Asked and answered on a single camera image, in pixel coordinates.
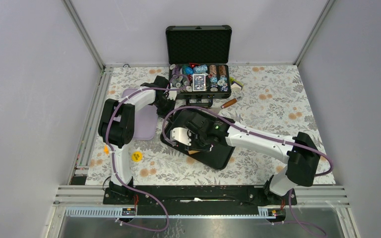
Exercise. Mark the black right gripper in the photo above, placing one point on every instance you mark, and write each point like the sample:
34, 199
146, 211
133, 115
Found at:
209, 146

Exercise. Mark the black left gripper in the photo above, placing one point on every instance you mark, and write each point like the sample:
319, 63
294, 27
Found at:
169, 110

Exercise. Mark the black baking tray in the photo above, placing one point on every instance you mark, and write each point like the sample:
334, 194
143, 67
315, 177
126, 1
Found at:
216, 159

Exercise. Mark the wooden rolling pin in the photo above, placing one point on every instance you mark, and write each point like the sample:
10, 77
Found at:
192, 152

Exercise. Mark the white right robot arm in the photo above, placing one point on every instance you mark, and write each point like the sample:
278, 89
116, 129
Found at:
299, 154

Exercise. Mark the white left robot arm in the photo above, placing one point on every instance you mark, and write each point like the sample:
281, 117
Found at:
117, 126

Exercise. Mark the metal dough scraper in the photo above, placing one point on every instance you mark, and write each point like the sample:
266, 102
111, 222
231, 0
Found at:
226, 104

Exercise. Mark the purple plastic tray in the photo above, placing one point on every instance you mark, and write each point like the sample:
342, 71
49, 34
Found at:
145, 118

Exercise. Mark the blue playing card deck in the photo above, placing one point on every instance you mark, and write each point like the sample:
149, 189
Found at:
198, 82

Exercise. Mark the yellow round token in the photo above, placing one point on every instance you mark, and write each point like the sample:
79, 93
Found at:
136, 156

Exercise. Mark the black poker chip case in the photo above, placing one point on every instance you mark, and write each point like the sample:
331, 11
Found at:
199, 50

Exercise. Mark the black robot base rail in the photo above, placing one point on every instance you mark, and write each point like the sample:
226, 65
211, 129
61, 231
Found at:
246, 194

